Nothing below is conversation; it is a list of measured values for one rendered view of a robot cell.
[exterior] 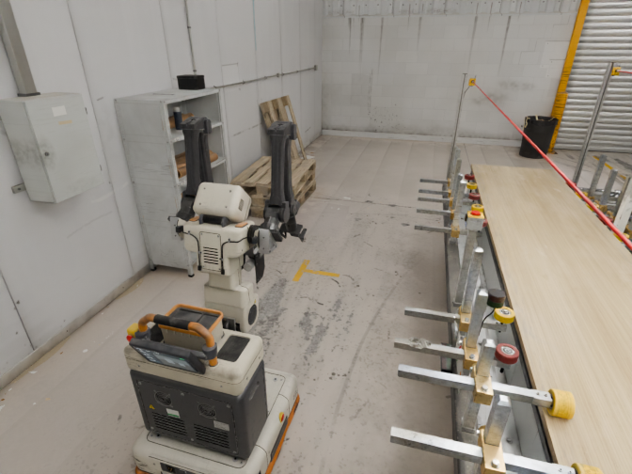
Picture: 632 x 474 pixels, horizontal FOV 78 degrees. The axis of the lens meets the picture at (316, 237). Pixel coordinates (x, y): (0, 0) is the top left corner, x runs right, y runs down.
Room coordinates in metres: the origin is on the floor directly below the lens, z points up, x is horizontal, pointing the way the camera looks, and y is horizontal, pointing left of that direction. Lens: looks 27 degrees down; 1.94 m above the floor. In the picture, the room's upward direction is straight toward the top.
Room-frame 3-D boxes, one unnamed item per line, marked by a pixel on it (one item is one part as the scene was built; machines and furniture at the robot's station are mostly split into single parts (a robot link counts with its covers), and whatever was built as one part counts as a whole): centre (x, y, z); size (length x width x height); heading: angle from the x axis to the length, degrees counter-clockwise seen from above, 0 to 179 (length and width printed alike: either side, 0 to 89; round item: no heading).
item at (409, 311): (1.40, -0.62, 0.83); 0.43 x 0.03 x 0.04; 75
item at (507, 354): (1.11, -0.72, 0.85); 0.08 x 0.08 x 0.11
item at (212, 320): (1.27, 0.51, 0.87); 0.23 x 0.15 x 0.11; 74
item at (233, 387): (1.29, 0.51, 0.59); 0.55 x 0.34 x 0.83; 74
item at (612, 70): (3.35, -2.37, 1.25); 0.15 x 0.08 x 1.10; 165
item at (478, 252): (1.42, -0.68, 0.93); 0.04 x 0.04 x 0.48; 75
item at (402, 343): (1.16, -0.53, 0.84); 0.43 x 0.03 x 0.04; 75
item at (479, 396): (0.92, -0.54, 0.95); 0.14 x 0.06 x 0.05; 165
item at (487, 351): (0.94, -0.55, 0.86); 0.04 x 0.04 x 0.48; 75
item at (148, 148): (3.52, 1.23, 0.78); 0.90 x 0.45 x 1.55; 165
